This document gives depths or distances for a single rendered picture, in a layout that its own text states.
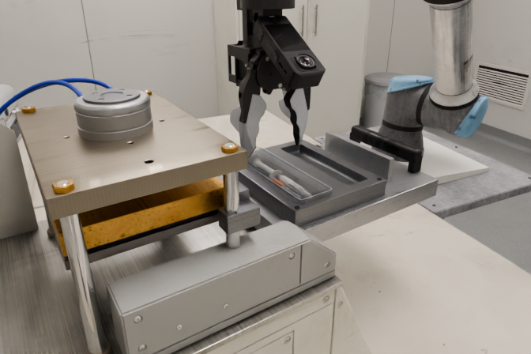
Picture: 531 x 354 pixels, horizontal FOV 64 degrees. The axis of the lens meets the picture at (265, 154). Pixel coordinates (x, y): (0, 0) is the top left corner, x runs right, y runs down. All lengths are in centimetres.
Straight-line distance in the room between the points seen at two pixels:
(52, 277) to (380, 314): 50
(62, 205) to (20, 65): 259
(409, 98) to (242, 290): 87
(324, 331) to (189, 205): 24
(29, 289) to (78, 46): 243
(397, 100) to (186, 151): 89
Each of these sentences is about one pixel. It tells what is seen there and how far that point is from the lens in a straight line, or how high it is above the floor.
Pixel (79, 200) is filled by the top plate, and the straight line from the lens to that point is 37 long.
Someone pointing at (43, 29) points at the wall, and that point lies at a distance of 291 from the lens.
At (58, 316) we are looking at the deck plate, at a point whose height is 93.
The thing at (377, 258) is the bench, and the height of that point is 75.
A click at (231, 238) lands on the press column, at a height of 101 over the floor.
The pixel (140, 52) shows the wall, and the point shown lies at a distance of 296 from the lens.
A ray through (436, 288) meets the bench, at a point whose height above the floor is 75.
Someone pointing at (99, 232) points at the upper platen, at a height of 105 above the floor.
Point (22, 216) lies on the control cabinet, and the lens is 69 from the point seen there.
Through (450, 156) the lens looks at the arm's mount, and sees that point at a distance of 138.
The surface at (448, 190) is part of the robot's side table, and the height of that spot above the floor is 75.
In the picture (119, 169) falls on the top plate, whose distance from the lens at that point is 39.
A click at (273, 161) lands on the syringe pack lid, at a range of 65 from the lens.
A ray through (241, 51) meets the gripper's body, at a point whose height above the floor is 117.
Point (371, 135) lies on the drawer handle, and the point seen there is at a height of 101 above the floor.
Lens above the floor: 127
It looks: 23 degrees down
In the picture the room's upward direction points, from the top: straight up
